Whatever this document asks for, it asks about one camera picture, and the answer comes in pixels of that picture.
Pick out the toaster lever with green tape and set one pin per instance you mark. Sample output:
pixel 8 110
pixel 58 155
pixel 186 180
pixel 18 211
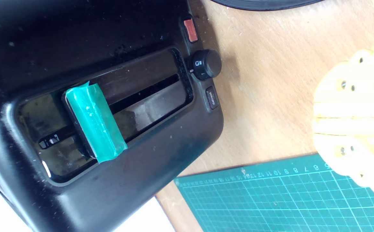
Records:
pixel 97 125

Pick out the black toaster defrost button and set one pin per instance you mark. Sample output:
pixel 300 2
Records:
pixel 211 98

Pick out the black toaster dial knob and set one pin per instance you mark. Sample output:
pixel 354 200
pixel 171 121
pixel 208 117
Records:
pixel 208 64

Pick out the red toaster button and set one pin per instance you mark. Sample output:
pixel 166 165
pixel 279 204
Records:
pixel 191 30

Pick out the black two-slot toaster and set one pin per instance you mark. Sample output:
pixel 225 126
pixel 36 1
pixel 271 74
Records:
pixel 135 29

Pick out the green cutting mat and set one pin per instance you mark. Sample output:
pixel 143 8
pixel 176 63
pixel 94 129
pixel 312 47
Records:
pixel 270 206

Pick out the black plate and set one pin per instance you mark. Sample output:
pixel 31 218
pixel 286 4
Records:
pixel 264 4

